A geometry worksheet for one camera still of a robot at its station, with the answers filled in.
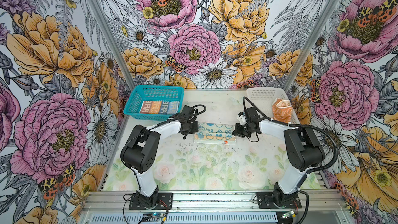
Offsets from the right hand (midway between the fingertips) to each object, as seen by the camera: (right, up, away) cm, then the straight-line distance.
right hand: (233, 137), depth 94 cm
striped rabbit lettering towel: (-48, +17, +15) cm, 53 cm away
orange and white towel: (+31, +16, +5) cm, 36 cm away
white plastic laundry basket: (+4, +20, -19) cm, 28 cm away
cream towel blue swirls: (-11, +2, +1) cm, 11 cm away
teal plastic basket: (-66, +25, +17) cm, 72 cm away
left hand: (-23, +2, +1) cm, 23 cm away
